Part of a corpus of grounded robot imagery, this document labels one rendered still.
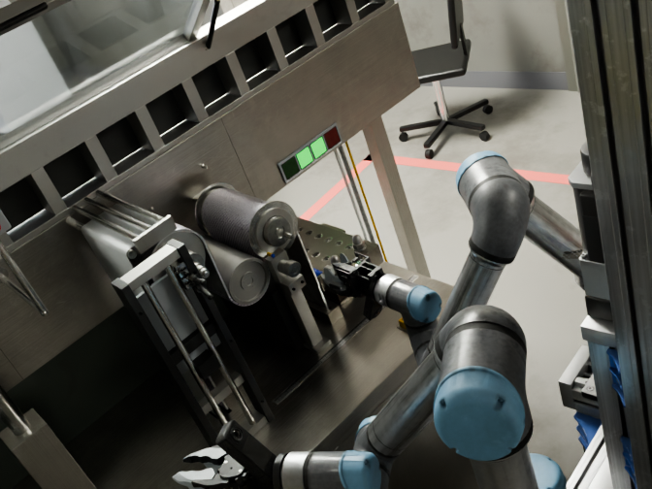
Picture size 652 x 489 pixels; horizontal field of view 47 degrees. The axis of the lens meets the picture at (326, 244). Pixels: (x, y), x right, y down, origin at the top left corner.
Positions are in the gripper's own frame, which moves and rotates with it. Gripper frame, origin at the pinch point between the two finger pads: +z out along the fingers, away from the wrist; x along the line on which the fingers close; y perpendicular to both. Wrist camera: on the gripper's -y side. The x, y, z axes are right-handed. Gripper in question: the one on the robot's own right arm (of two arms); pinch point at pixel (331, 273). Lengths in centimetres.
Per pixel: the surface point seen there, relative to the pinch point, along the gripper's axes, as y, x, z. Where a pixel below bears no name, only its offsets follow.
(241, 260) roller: 14.9, 17.3, 8.1
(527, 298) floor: -111, -106, 37
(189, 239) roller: 28.1, 26.1, 8.4
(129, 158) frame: 37, 17, 46
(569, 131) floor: -114, -234, 98
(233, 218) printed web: 20.6, 10.5, 16.6
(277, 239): 14.8, 7.1, 5.4
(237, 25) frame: 54, -26, 41
